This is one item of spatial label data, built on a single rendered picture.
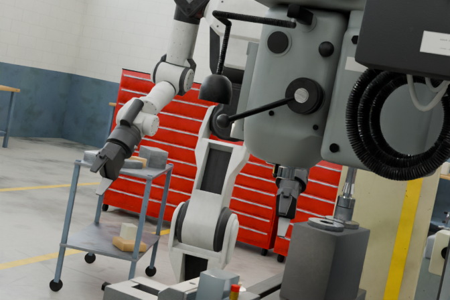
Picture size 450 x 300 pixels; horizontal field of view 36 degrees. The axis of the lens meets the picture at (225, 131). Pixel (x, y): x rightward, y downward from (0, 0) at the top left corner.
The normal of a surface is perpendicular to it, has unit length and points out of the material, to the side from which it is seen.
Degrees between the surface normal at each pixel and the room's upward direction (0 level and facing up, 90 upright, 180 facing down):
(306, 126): 90
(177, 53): 97
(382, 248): 90
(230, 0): 90
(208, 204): 67
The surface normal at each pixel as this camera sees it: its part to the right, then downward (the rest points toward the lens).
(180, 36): -0.31, 0.12
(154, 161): 0.47, 0.14
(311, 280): -0.54, -0.05
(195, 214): -0.14, -0.39
